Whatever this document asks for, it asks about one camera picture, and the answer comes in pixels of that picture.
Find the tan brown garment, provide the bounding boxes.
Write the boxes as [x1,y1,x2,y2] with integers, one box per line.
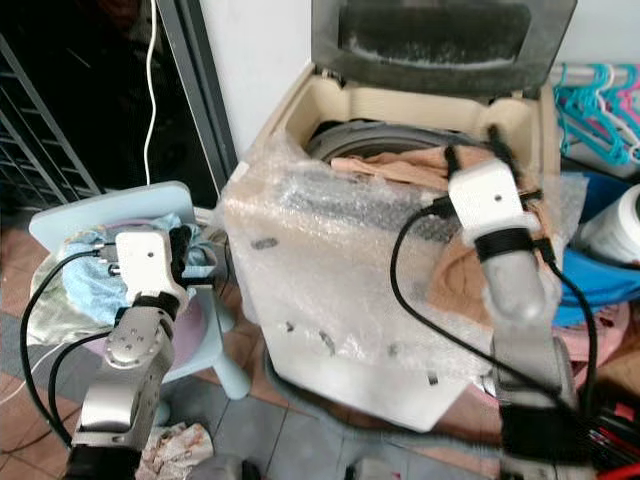
[330,147,546,331]

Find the turquoise plastic clothes hangers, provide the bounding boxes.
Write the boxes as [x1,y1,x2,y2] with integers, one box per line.
[554,62,640,167]

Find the pink plastic clothes hanger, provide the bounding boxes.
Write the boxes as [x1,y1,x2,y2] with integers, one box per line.
[612,64,640,153]

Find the cream top-load washing machine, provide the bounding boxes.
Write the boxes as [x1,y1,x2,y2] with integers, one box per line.
[220,60,579,433]

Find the grey washer drum rim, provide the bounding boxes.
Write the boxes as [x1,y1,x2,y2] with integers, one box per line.
[305,121,461,167]

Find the grey metal gate grille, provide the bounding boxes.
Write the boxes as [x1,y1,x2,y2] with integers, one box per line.
[0,38,93,213]

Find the white plastic jug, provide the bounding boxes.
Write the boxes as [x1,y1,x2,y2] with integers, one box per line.
[578,185,640,267]

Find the light blue towel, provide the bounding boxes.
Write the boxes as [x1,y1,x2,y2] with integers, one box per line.
[60,213,191,328]

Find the blue plastic basin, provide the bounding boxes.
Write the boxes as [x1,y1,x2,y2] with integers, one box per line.
[552,168,640,313]

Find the light blue plastic chair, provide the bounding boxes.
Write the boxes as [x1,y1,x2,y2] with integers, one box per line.
[28,182,253,403]

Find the grey washer lid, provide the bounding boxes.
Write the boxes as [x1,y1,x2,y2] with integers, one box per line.
[310,0,579,101]

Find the beige crumpled cloth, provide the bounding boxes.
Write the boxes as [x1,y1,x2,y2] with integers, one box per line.
[28,262,121,348]

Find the clear bubble wrap sheet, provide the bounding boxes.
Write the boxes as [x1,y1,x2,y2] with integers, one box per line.
[220,135,589,386]

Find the pink plastic basin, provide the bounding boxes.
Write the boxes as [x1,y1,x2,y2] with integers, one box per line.
[548,300,633,386]

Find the floral patterned cloth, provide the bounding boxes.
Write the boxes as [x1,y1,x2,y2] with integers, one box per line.
[138,421,217,480]

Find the red plastic items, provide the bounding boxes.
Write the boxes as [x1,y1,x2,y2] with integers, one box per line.
[588,398,640,456]

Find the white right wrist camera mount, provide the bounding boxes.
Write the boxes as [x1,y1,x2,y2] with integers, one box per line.
[447,159,541,241]

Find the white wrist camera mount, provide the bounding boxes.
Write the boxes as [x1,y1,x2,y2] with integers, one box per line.
[447,159,541,241]
[114,231,189,301]

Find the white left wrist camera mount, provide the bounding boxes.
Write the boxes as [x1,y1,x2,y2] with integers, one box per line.
[114,231,189,301]

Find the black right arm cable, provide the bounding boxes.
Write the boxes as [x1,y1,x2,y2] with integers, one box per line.
[387,198,583,417]

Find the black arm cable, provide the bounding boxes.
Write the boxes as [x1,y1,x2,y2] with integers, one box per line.
[387,198,583,417]
[19,249,126,451]

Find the dark grey door frame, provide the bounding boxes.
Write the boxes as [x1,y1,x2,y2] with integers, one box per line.
[158,0,239,206]

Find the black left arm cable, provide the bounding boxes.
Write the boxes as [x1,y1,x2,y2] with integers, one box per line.
[19,249,126,451]

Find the white hanging cable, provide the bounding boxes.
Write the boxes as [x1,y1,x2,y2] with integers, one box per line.
[144,0,163,187]

